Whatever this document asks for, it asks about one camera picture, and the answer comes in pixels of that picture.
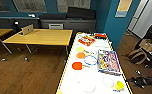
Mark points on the brown backpack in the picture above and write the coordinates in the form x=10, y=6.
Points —
x=137, y=56

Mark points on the beige framed wall sign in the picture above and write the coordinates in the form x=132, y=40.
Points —
x=124, y=7

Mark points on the blue rimmed white bowl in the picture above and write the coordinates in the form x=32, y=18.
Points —
x=90, y=60

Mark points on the colourful patterned flat box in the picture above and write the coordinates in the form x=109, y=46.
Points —
x=108, y=61

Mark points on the yellow white gaming table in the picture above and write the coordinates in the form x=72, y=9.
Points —
x=92, y=71

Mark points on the interior glass window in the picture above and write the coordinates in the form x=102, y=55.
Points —
x=29, y=5
x=1, y=5
x=73, y=5

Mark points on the white wall outlet strip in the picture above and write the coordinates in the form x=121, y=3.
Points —
x=31, y=15

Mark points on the grey sofa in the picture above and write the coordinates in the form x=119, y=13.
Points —
x=78, y=20

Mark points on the cardboard box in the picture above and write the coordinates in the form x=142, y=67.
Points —
x=148, y=45

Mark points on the long yellow table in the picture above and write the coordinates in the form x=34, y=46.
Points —
x=0, y=33
x=42, y=36

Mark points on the small tan box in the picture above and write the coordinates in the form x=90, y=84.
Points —
x=27, y=30

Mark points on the clear round bowl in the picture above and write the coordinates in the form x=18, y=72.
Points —
x=108, y=82
x=90, y=88

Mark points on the small white round piece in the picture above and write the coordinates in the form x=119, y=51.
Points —
x=92, y=52

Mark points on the white rectangular panel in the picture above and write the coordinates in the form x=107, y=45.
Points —
x=55, y=25

